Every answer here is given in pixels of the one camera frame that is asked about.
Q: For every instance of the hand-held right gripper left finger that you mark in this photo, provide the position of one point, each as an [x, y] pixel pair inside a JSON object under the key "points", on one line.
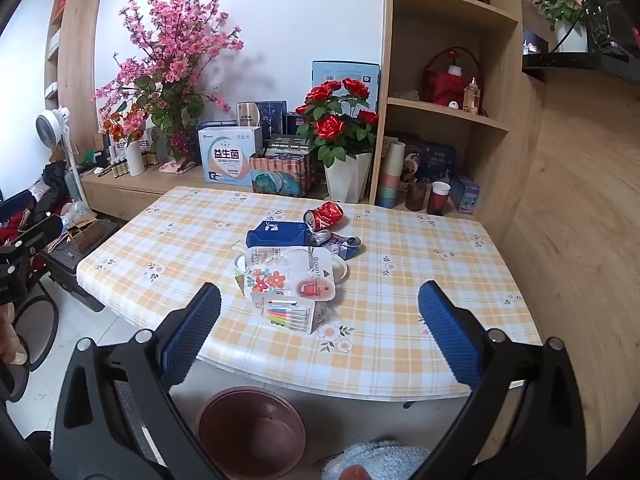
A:
{"points": [[192, 330]]}

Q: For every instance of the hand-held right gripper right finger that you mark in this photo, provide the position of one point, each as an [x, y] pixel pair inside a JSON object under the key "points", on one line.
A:
{"points": [[450, 330]]}

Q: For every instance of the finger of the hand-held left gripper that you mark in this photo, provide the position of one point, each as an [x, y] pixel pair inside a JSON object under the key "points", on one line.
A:
{"points": [[42, 232]]}

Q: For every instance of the brown plastic bin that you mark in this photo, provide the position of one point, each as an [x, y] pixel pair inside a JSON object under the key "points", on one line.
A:
{"points": [[250, 435]]}

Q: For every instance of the cream round plastic lid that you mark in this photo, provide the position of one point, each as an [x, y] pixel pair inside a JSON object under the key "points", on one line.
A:
{"points": [[340, 269]]}

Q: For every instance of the person's left hand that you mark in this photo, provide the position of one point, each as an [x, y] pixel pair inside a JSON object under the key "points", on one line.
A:
{"points": [[10, 335]]}

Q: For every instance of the black storage crate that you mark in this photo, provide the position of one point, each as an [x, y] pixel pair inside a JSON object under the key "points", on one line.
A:
{"points": [[65, 270]]}

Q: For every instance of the cardboard box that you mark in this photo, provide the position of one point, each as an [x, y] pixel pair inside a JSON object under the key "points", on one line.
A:
{"points": [[87, 232]]}

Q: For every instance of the yellow plaid tablecloth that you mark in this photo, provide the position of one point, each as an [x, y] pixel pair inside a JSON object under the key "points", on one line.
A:
{"points": [[425, 260]]}

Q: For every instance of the low wooden cabinet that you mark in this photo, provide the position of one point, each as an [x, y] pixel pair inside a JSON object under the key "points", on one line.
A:
{"points": [[115, 195]]}

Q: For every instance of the coloured marker pen pack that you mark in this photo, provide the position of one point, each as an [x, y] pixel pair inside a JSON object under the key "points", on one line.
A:
{"points": [[290, 316]]}

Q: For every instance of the row of small brown bottles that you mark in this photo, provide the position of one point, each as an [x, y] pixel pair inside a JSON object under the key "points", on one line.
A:
{"points": [[117, 167]]}

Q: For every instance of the white standing fan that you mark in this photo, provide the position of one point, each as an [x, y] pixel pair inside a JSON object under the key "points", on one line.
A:
{"points": [[50, 130]]}

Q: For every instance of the floral blister pack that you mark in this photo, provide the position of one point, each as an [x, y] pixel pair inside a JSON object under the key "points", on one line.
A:
{"points": [[280, 265]]}

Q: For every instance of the white cylinder vase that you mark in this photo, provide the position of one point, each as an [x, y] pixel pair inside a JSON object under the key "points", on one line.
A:
{"points": [[135, 160]]}

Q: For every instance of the dark blue carton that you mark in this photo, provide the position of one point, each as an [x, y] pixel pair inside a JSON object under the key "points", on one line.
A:
{"points": [[275, 234]]}

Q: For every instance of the red and white cup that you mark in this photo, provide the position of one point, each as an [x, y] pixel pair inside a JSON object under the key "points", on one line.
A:
{"points": [[438, 202]]}

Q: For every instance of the crushed blue floral can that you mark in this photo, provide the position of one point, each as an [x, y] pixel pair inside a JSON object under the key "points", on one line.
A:
{"points": [[345, 247]]}

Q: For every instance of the small purple box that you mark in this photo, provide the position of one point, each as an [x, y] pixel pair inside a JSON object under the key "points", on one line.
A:
{"points": [[465, 194]]}

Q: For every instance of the brown glass cup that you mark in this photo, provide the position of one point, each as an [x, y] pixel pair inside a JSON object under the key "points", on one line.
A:
{"points": [[416, 196]]}

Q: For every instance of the light blue fluffy slipper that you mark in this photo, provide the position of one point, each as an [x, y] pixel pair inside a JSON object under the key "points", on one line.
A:
{"points": [[380, 460]]}

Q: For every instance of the pink cloth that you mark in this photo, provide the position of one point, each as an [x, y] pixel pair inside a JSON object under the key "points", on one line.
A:
{"points": [[175, 166]]}

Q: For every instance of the stack of pastel cups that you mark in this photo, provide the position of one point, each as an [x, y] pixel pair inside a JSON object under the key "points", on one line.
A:
{"points": [[390, 185]]}

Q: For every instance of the crushed red can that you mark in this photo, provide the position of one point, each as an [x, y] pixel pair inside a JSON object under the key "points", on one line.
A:
{"points": [[327, 215]]}

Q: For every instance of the dark blue picture box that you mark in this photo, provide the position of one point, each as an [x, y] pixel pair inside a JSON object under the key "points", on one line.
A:
{"points": [[435, 160]]}

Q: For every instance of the white and blue box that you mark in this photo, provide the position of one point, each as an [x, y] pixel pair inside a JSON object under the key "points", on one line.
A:
{"points": [[227, 160]]}

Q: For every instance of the teal and orange gift box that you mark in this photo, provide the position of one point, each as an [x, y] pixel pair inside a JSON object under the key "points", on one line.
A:
{"points": [[280, 175]]}

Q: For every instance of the dark printed box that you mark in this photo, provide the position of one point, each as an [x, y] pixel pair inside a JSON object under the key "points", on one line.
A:
{"points": [[287, 145]]}

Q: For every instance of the pink blossom arrangement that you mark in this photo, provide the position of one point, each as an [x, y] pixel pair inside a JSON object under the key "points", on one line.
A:
{"points": [[175, 60]]}

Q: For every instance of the grey and beige box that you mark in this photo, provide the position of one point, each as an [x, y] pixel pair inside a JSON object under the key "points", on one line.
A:
{"points": [[246, 114]]}

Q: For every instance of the dark blue patterned box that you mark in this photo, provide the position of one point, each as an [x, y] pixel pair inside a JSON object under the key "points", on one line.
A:
{"points": [[272, 115]]}

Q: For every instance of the blue box with red label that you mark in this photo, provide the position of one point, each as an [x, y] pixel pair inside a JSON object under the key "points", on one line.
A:
{"points": [[295, 124]]}

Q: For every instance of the clear glass bottle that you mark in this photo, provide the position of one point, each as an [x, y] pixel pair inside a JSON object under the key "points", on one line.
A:
{"points": [[471, 97]]}

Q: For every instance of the red rose plant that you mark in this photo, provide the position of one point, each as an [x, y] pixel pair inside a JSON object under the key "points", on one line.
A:
{"points": [[330, 127]]}

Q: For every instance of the red basket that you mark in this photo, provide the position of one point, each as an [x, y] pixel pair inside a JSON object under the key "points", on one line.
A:
{"points": [[440, 85]]}

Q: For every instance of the wooden shelf unit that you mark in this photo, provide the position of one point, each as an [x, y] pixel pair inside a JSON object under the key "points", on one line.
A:
{"points": [[500, 85]]}

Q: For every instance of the large light blue box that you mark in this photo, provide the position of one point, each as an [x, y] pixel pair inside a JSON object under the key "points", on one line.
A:
{"points": [[345, 71]]}

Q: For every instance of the black countertop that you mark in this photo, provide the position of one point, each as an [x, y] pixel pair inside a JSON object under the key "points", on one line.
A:
{"points": [[575, 65]]}

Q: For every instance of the white square vase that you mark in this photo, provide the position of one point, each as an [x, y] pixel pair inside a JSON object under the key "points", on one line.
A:
{"points": [[571, 37]]}

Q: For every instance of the wooden wall shelf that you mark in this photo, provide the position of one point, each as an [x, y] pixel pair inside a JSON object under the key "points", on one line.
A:
{"points": [[80, 35]]}

